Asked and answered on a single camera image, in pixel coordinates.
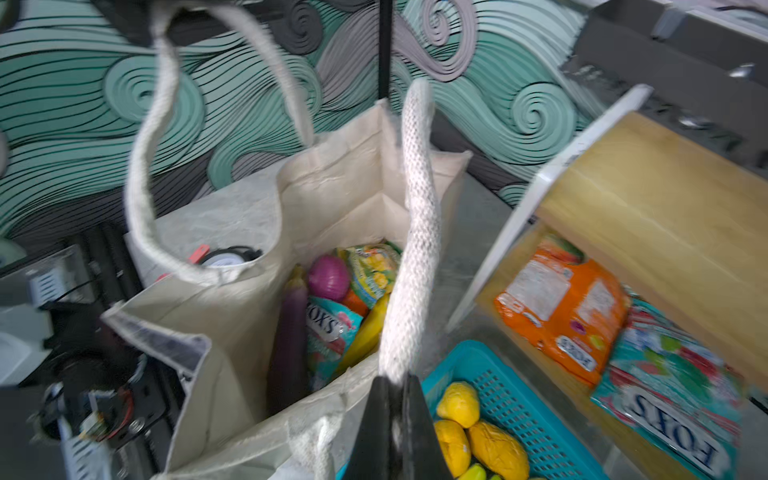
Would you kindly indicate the black wall shelf tray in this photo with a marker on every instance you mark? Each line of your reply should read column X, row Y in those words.
column 705, row 61

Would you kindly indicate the purple eggplant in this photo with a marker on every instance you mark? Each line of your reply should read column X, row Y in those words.
column 287, row 377

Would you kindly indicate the yellow banana bunch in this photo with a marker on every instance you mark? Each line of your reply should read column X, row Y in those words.
column 478, row 472

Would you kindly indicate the teal plastic basket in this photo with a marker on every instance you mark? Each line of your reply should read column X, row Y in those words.
column 507, row 403

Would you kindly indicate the orange Fox's candy bag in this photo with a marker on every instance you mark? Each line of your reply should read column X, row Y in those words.
column 567, row 306

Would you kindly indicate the yellow lemon front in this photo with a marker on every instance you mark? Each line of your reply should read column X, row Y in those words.
column 454, row 446

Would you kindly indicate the beige canvas grocery bag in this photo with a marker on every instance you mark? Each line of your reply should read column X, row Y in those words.
column 375, row 178

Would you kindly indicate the orange fruit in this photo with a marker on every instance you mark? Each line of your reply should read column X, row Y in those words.
column 354, row 303

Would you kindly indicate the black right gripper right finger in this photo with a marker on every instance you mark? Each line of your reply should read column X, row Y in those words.
column 421, row 454

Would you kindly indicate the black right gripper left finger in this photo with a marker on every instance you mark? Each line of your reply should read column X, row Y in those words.
column 370, row 458

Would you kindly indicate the black alarm clock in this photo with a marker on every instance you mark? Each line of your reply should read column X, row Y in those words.
column 234, row 255

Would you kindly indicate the white wooden two-tier shelf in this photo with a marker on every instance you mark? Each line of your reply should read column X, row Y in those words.
column 682, row 226

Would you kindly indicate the yellow potato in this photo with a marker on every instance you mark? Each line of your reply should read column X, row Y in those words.
column 498, row 451

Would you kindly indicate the yellow lemon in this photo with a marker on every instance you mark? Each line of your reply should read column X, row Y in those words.
column 460, row 403
column 454, row 446

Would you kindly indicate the yellow-green candy bag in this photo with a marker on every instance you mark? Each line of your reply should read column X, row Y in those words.
column 373, row 269

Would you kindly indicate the purple onion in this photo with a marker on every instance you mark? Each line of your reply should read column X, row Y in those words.
column 328, row 278

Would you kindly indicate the single yellow banana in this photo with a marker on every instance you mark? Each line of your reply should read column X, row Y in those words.
column 368, row 337

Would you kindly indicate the green Fox's candy bag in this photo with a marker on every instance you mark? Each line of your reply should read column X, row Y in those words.
column 674, row 392

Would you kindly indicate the green-red candy bag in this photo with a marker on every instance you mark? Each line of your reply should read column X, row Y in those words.
column 331, row 329

